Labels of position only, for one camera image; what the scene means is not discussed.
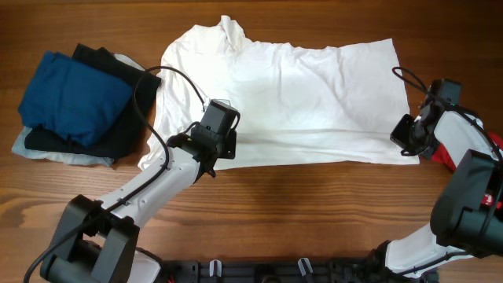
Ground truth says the red t-shirt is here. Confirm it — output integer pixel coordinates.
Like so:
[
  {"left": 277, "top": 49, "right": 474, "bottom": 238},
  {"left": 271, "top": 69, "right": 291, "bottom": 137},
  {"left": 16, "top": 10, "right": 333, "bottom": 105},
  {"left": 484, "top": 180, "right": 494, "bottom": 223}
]
[{"left": 430, "top": 131, "right": 503, "bottom": 211}]

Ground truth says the white t-shirt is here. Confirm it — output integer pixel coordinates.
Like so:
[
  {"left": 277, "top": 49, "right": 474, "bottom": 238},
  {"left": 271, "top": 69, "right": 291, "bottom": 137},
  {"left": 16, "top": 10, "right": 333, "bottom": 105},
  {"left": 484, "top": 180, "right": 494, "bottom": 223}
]
[{"left": 138, "top": 16, "right": 418, "bottom": 170}]

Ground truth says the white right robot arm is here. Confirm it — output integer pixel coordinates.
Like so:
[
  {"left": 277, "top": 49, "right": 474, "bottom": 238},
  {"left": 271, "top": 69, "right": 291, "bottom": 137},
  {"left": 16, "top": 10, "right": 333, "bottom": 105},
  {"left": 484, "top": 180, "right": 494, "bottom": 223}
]
[{"left": 362, "top": 103, "right": 502, "bottom": 282}]

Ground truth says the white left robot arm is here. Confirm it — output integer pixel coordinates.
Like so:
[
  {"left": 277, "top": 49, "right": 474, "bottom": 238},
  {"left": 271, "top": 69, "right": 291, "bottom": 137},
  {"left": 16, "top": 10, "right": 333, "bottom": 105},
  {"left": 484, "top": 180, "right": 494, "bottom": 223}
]
[{"left": 39, "top": 122, "right": 237, "bottom": 282}]

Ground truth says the black folded garment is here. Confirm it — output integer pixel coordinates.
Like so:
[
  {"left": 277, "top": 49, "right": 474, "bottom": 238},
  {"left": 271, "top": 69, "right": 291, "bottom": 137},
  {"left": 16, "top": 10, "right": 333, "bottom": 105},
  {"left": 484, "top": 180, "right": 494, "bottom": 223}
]
[{"left": 24, "top": 44, "right": 161, "bottom": 160}]

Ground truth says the blue folded garment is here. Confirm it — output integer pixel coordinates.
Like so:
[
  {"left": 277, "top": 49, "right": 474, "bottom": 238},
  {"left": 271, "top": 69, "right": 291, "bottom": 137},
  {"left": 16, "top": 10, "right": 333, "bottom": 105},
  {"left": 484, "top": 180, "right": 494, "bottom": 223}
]
[{"left": 18, "top": 51, "right": 132, "bottom": 147}]

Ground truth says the light grey folded garment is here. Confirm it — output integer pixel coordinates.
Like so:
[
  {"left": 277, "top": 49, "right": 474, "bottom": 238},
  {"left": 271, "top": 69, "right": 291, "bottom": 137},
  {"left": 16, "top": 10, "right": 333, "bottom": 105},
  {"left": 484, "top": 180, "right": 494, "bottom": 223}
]
[{"left": 10, "top": 53, "right": 149, "bottom": 167}]

